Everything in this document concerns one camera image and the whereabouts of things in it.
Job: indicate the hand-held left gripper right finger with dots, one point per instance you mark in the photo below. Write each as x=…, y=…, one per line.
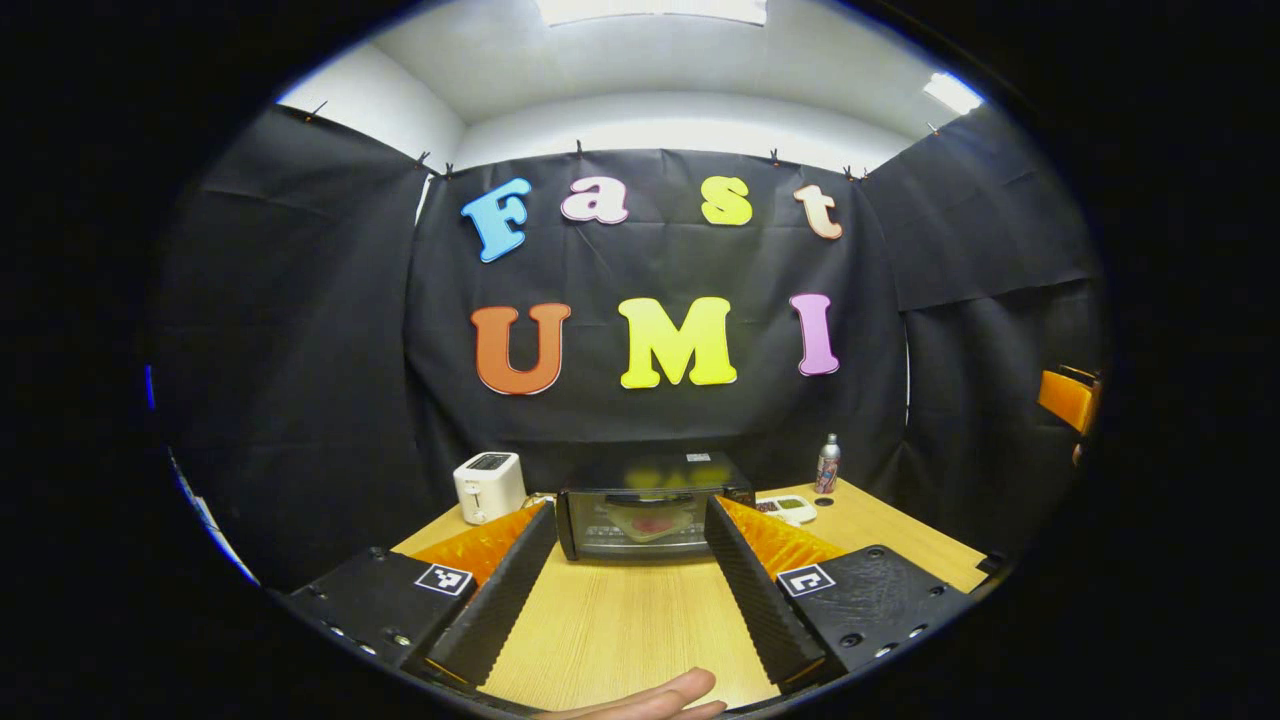
x=760, y=600

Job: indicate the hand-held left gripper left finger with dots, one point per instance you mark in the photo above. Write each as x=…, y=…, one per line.
x=495, y=600

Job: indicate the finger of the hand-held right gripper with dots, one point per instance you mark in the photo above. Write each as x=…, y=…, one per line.
x=1068, y=398

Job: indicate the pink meat slice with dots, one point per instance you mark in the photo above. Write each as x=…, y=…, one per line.
x=652, y=523

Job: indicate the cream round plate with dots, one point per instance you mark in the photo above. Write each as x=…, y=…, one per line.
x=625, y=528

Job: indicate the black electric oven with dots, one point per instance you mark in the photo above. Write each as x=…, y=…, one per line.
x=620, y=478

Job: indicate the white compartment snack tray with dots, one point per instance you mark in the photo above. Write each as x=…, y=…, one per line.
x=790, y=508

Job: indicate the white toaster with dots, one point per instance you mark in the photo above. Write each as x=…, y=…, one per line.
x=488, y=490

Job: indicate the silver drink bottle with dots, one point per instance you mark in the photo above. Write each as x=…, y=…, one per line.
x=828, y=468

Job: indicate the black backdrop cloth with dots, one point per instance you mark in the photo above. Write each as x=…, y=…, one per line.
x=300, y=400

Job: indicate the small ceiling light panel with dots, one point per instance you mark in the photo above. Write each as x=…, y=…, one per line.
x=952, y=93

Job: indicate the computer monitor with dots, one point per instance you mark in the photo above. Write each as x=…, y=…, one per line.
x=149, y=388

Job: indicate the large ceiling light panel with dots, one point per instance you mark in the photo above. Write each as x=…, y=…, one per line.
x=650, y=10

